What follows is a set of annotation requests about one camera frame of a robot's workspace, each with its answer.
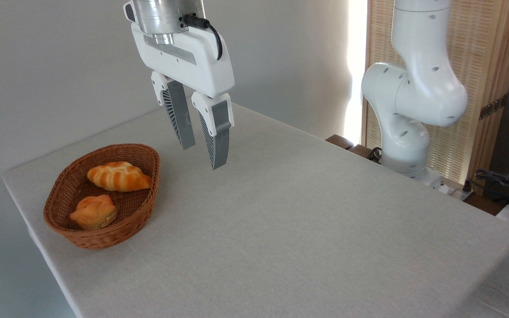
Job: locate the long twisted bread roll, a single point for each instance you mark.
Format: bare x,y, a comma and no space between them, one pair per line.
119,177

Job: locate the small brown wooden block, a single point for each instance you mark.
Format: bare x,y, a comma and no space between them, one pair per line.
339,141

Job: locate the brown wicker basket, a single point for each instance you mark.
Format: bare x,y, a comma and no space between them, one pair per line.
104,237

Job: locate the white power strip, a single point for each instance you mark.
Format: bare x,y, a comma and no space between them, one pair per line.
460,193

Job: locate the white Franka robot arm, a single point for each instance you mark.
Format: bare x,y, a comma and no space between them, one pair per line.
422,88

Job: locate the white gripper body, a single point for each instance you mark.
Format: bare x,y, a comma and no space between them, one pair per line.
201,66

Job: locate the round knotted bread roll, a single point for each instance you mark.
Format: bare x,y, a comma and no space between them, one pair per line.
94,213

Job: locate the large brown wooden block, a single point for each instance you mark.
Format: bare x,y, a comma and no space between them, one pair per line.
361,152

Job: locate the beige tablecloth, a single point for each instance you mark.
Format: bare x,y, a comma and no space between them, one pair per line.
307,229

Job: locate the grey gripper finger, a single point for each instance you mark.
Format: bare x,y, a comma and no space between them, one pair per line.
179,115
220,141

